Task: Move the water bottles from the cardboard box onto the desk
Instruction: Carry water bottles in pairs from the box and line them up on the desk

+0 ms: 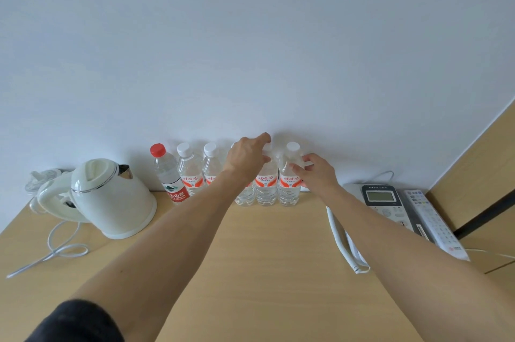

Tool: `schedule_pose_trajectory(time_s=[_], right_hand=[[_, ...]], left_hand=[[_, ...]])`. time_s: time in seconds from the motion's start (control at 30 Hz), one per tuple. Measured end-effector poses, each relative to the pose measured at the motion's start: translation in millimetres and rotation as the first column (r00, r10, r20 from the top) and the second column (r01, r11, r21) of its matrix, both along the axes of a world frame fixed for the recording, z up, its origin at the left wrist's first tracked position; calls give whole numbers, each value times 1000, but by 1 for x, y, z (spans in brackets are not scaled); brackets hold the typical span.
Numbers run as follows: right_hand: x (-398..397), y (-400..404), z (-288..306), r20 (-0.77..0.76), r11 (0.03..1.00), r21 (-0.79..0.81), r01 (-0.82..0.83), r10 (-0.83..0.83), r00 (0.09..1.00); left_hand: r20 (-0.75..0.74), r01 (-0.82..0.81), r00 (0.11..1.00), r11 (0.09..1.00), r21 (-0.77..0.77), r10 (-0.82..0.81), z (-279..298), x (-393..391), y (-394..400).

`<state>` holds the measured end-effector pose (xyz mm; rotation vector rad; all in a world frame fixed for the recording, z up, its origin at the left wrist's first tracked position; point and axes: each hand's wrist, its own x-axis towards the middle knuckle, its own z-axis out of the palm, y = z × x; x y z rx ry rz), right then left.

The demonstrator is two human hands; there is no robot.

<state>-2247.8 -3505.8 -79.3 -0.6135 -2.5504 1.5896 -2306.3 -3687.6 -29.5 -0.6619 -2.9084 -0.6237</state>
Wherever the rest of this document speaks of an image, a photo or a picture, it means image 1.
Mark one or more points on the person's right hand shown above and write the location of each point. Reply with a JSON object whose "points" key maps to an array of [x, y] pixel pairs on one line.
{"points": [[322, 178]]}

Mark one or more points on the person's left hand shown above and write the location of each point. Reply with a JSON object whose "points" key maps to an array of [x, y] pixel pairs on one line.
{"points": [[245, 156]]}

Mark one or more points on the white cap water bottle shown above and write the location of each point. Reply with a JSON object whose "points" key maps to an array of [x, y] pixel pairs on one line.
{"points": [[191, 172], [211, 166], [245, 197], [266, 188], [289, 192]]}

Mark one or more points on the red cap water bottle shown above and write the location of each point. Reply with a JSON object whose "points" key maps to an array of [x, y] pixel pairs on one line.
{"points": [[169, 176]]}

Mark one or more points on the person's right forearm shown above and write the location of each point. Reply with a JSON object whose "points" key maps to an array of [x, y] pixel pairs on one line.
{"points": [[410, 265]]}

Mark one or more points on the person's left forearm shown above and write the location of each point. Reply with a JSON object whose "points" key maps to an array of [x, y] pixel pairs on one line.
{"points": [[161, 257]]}

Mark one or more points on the white telephone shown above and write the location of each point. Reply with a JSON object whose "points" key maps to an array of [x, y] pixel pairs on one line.
{"points": [[380, 196]]}

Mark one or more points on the wooden table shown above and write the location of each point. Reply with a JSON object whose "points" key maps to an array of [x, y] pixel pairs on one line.
{"points": [[261, 273]]}

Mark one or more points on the bagged remote control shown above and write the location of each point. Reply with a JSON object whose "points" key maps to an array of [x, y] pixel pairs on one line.
{"points": [[434, 221]]}

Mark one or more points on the white electric kettle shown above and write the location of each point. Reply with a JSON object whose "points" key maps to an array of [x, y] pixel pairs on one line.
{"points": [[116, 201]]}

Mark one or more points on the white lidded mug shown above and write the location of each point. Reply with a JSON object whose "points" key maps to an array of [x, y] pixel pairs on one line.
{"points": [[40, 178]]}

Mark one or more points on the black t-shirt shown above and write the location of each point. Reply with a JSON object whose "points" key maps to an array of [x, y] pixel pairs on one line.
{"points": [[76, 323]]}

